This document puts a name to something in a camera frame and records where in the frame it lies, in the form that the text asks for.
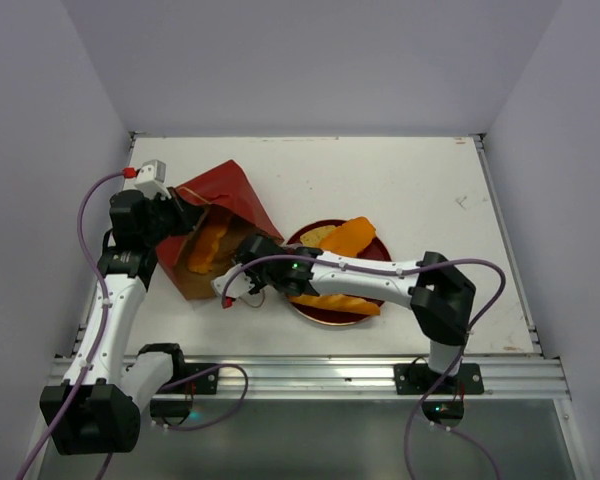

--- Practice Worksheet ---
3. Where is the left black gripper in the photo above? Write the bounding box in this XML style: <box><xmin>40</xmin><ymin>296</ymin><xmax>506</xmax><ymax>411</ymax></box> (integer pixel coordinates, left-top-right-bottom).
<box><xmin>141</xmin><ymin>186</ymin><xmax>204</xmax><ymax>245</ymax></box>

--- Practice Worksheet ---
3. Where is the red paper bag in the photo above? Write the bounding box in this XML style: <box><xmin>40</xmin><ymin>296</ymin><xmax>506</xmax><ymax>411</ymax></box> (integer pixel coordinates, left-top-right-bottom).
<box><xmin>157</xmin><ymin>160</ymin><xmax>283</xmax><ymax>301</ymax></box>

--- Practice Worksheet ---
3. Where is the wavy orange bread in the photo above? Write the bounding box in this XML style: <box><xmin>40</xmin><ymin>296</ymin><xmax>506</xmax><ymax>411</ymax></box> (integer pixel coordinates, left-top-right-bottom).
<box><xmin>187</xmin><ymin>223</ymin><xmax>228</xmax><ymax>275</ymax></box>

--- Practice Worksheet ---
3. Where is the long twisted bread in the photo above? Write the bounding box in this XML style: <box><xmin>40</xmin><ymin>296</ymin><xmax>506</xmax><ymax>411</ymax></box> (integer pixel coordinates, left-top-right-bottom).
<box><xmin>288</xmin><ymin>294</ymin><xmax>380</xmax><ymax>316</ymax></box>

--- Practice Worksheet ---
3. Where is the sliced bread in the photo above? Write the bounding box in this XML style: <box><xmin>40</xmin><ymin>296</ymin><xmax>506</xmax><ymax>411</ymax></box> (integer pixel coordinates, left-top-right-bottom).
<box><xmin>299</xmin><ymin>217</ymin><xmax>376</xmax><ymax>257</ymax></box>

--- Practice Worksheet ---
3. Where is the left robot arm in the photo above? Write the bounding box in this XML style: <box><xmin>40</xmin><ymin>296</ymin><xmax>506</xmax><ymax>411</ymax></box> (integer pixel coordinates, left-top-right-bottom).
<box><xmin>40</xmin><ymin>189</ymin><xmax>207</xmax><ymax>455</ymax></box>

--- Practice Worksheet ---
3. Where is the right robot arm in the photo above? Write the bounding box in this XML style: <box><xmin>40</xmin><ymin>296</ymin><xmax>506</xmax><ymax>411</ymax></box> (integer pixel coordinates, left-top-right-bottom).
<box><xmin>212</xmin><ymin>234</ymin><xmax>476</xmax><ymax>393</ymax></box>

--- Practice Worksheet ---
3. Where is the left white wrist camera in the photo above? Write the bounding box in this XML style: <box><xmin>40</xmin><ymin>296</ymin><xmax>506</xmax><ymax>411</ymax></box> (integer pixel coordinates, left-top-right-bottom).
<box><xmin>122</xmin><ymin>159</ymin><xmax>171</xmax><ymax>200</ymax></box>

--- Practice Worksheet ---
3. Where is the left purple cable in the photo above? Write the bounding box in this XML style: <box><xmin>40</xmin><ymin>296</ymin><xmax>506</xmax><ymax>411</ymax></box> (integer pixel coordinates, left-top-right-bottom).
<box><xmin>17</xmin><ymin>169</ymin><xmax>249</xmax><ymax>480</ymax></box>

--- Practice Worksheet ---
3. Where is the purple cable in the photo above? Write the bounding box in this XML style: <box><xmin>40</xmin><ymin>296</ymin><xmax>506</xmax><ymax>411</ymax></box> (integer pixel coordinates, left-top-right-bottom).
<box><xmin>17</xmin><ymin>169</ymin><xmax>249</xmax><ymax>480</ymax></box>
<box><xmin>220</xmin><ymin>254</ymin><xmax>508</xmax><ymax>480</ymax></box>

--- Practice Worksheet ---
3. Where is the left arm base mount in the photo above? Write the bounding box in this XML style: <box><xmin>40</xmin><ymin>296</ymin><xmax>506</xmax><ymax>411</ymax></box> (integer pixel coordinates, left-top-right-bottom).
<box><xmin>149</xmin><ymin>363</ymin><xmax>218</xmax><ymax>427</ymax></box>

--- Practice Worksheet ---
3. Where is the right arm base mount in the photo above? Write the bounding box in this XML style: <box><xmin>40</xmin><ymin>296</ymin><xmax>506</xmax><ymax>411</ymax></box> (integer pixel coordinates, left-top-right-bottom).
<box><xmin>393</xmin><ymin>357</ymin><xmax>485</xmax><ymax>428</ymax></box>

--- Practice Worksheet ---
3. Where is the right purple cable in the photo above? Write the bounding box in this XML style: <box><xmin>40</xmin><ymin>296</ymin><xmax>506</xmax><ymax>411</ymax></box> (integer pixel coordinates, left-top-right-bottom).
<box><xmin>220</xmin><ymin>254</ymin><xmax>508</xmax><ymax>480</ymax></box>

